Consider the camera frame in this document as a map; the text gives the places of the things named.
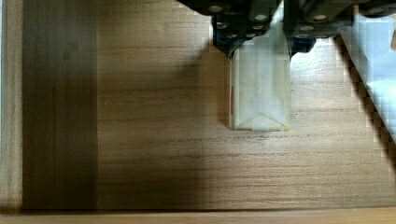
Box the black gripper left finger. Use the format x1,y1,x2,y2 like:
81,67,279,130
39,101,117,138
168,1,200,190
177,0,281,59

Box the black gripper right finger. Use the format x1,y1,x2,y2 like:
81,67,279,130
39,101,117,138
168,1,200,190
283,0,355,57

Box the butter stick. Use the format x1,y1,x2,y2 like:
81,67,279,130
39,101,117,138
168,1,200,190
229,7,291,132

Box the white box in drawer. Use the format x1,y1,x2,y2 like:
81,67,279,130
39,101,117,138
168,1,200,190
341,15,396,140

